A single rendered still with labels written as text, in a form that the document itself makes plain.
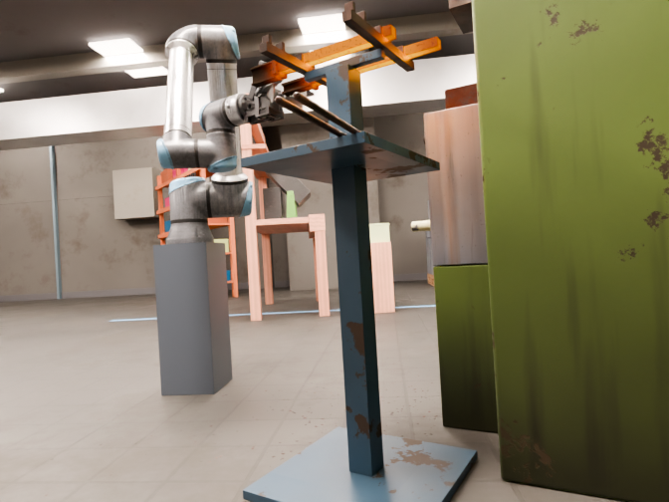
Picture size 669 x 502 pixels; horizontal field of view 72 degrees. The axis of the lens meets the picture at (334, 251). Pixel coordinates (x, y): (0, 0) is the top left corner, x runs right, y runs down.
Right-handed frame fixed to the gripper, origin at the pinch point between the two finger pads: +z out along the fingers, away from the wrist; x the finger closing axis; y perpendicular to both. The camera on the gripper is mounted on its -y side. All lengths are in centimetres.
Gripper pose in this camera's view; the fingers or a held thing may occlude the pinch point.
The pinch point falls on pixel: (299, 84)
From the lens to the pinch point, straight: 136.7
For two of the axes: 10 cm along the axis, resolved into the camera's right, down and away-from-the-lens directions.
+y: 0.6, 10.0, -0.1
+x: -5.3, 0.2, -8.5
